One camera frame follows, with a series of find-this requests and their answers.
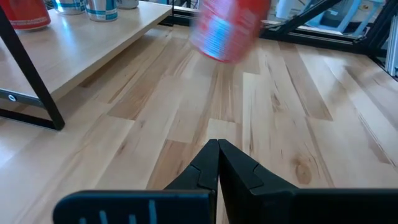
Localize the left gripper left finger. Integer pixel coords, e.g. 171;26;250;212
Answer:
52;139;220;224

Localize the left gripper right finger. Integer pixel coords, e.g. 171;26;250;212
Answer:
218;139;398;224

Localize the red Fanta can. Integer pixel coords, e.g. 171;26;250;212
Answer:
188;0;272;65
0;0;52;31

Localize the white Celsius can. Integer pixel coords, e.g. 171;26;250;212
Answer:
116;0;140;10

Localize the blue and silver slim can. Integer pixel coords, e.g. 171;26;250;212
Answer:
85;0;119;23
52;0;86;16

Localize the black aluminium rig frame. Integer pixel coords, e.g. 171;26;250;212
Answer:
158;0;398;78

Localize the wooden shelf with black frame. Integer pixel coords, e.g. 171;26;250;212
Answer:
0;0;175;131

